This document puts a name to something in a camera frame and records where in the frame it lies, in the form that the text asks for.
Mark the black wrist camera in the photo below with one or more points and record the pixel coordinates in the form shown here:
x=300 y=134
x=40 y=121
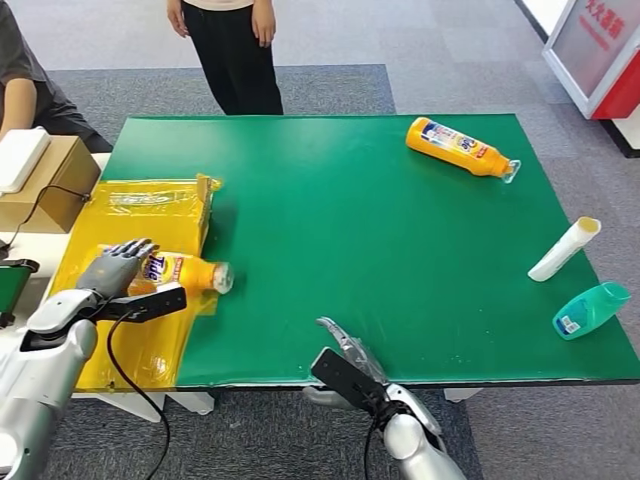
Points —
x=150 y=305
x=345 y=381

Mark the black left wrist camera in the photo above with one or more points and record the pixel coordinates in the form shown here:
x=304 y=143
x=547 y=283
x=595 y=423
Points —
x=150 y=305

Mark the white table foot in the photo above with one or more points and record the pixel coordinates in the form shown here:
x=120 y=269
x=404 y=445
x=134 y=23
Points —
x=463 y=394
x=132 y=404
x=192 y=401

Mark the teal plastic bottle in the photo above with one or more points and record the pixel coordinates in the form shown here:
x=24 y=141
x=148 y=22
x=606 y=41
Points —
x=592 y=308

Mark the green table mat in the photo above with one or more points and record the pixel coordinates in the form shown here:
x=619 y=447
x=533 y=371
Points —
x=350 y=252

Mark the person's forearm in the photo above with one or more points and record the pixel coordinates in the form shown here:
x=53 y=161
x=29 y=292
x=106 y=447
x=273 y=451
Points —
x=17 y=106

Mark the white bottle yellow cap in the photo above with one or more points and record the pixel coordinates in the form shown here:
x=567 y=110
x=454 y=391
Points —
x=562 y=250

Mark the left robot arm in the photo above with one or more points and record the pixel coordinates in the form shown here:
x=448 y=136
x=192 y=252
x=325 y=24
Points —
x=40 y=378

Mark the orange detergent bottle clear cap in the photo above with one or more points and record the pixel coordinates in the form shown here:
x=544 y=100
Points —
x=192 y=272
x=457 y=147

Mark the white flat device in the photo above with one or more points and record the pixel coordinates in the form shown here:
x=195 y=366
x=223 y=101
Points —
x=17 y=156

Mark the person's left hand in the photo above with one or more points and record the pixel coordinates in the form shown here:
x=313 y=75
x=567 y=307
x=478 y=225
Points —
x=263 y=23

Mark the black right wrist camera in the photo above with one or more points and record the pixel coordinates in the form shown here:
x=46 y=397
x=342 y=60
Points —
x=345 y=381

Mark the person's right hand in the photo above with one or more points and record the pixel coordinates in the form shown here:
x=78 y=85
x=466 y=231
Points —
x=176 y=16

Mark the yellow taped box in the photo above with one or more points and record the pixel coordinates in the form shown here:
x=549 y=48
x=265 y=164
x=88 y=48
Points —
x=150 y=218

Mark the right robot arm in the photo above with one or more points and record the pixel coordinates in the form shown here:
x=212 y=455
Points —
x=420 y=444

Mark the person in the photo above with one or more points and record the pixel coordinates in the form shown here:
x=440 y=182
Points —
x=235 y=53
x=35 y=86

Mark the green container black rim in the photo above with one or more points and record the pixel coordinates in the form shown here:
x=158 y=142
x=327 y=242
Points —
x=12 y=285

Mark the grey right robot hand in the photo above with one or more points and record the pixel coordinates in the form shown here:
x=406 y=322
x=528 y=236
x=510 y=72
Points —
x=352 y=348

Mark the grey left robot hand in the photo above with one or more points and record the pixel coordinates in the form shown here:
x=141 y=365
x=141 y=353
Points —
x=112 y=272

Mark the red and white sign stand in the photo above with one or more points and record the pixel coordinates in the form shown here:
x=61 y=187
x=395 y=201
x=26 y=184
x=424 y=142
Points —
x=600 y=53

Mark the brown cardboard box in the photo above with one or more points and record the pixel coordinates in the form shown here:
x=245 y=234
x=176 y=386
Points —
x=60 y=179

